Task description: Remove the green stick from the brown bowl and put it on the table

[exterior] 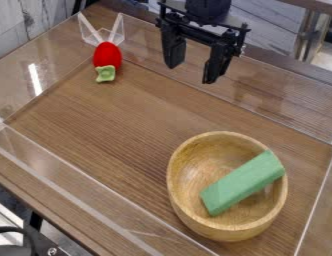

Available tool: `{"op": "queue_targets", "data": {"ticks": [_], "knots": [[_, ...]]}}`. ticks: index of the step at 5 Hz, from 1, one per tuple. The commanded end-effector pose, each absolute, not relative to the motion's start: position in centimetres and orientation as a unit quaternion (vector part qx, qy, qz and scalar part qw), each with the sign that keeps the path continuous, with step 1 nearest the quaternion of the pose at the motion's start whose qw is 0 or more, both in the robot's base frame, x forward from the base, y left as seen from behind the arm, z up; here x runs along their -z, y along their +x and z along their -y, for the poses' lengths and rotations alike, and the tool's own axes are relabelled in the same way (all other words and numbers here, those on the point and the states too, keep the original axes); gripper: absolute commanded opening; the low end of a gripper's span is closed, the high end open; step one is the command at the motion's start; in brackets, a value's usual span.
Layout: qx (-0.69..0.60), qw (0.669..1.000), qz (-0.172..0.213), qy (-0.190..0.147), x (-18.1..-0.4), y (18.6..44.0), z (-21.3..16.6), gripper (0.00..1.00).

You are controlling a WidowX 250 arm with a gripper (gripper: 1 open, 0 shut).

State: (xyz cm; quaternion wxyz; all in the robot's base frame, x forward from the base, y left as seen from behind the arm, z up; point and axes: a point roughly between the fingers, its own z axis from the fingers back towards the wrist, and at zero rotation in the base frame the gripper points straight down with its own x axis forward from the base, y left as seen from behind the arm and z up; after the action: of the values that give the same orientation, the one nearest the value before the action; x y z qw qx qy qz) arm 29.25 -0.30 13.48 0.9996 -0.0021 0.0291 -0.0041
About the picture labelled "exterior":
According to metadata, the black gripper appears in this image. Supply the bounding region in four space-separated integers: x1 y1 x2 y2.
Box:
156 1 250 84

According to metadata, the green rectangular block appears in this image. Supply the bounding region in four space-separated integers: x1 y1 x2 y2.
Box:
199 150 285 217

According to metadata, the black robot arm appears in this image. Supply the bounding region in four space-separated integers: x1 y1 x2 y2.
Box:
155 0 251 84

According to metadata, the brown wooden bowl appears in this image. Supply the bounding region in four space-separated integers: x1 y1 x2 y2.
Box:
166 131 287 242

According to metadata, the red strawberry toy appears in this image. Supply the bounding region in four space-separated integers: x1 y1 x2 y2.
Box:
92 42 122 83

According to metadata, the clear acrylic corner bracket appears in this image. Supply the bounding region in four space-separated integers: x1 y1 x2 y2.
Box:
76 13 124 47

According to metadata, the clear acrylic tray wall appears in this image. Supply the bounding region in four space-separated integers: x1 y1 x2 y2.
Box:
0 117 218 256

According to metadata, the black cable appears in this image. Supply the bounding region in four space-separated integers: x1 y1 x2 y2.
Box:
0 225 45 256

